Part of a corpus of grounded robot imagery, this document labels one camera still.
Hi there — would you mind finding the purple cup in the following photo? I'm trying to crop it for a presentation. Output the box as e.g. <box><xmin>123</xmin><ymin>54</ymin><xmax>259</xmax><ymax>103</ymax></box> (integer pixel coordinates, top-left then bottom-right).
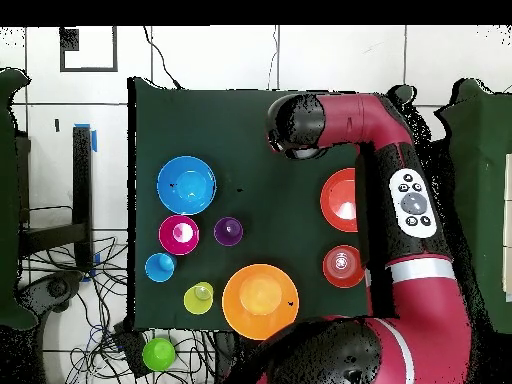
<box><xmin>212</xmin><ymin>216</ymin><xmax>244</xmax><ymax>247</ymax></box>

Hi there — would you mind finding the large blue bowl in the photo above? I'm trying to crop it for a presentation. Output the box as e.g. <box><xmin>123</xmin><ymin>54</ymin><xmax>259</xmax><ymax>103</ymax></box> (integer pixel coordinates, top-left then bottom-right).
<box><xmin>156</xmin><ymin>155</ymin><xmax>218</xmax><ymax>216</ymax></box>

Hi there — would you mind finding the pink bowl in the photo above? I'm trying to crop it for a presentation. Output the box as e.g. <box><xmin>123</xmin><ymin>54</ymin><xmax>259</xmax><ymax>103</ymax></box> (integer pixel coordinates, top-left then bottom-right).
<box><xmin>158</xmin><ymin>214</ymin><xmax>200</xmax><ymax>256</ymax></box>

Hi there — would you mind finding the dark green table cloth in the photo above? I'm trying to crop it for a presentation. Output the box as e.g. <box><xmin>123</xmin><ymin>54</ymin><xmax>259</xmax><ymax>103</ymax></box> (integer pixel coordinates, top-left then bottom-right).
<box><xmin>126</xmin><ymin>76</ymin><xmax>415</xmax><ymax>333</ymax></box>

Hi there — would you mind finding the large shallow orange bowl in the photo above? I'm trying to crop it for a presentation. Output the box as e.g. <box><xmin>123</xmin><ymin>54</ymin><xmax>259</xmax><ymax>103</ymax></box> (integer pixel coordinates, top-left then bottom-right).
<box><xmin>319</xmin><ymin>167</ymin><xmax>359</xmax><ymax>234</ymax></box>

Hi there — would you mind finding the large yellow bowl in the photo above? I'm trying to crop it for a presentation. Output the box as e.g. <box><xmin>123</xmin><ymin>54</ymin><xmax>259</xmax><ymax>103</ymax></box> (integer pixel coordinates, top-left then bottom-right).
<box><xmin>221</xmin><ymin>263</ymin><xmax>300</xmax><ymax>341</ymax></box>

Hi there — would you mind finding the small orange bowl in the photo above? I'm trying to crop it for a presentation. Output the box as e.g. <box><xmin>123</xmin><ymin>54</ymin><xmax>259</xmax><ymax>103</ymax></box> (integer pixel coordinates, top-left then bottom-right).
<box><xmin>322</xmin><ymin>244</ymin><xmax>366</xmax><ymax>289</ymax></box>

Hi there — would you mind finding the translucent yellow cup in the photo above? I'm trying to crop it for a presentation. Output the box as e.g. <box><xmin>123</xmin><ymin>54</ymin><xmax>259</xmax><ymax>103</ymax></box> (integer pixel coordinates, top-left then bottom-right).
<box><xmin>182</xmin><ymin>281</ymin><xmax>215</xmax><ymax>316</ymax></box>

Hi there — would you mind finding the blue cup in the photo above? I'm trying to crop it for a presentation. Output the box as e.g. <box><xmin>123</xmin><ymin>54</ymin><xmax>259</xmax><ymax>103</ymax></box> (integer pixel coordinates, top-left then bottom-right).
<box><xmin>144</xmin><ymin>252</ymin><xmax>178</xmax><ymax>284</ymax></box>

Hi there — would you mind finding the green cup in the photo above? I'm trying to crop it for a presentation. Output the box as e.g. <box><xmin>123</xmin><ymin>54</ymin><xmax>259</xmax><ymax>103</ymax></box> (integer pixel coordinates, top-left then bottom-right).
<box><xmin>142</xmin><ymin>337</ymin><xmax>177</xmax><ymax>373</ymax></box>

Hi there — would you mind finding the blue tape strip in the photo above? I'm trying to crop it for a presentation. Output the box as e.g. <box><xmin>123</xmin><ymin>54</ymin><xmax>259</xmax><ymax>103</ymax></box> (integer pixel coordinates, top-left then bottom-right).
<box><xmin>74</xmin><ymin>122</ymin><xmax>98</xmax><ymax>154</ymax></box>

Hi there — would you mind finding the black stand base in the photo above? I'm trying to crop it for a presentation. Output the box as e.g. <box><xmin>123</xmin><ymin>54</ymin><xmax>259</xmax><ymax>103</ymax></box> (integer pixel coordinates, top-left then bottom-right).
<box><xmin>17</xmin><ymin>270</ymin><xmax>85</xmax><ymax>317</ymax></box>

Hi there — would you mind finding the neighbouring green table cloth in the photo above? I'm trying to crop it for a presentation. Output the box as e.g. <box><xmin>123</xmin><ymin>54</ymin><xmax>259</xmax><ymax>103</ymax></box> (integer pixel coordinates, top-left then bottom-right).
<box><xmin>0</xmin><ymin>67</ymin><xmax>39</xmax><ymax>331</ymax></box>
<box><xmin>434</xmin><ymin>77</ymin><xmax>512</xmax><ymax>336</ymax></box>

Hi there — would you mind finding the black square floor marker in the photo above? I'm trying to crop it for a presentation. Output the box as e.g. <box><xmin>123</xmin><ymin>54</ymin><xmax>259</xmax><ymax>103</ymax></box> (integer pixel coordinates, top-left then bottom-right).
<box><xmin>59</xmin><ymin>26</ymin><xmax>119</xmax><ymax>73</ymax></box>

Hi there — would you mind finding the black table frame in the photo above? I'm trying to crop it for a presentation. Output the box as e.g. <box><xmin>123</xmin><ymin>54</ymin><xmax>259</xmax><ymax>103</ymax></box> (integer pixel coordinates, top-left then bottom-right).
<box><xmin>15</xmin><ymin>125</ymin><xmax>95</xmax><ymax>273</ymax></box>

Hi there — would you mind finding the thin black floor cable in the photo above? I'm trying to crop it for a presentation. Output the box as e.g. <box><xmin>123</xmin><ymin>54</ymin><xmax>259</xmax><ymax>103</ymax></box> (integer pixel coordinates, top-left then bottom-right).
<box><xmin>142</xmin><ymin>26</ymin><xmax>181</xmax><ymax>90</ymax></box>

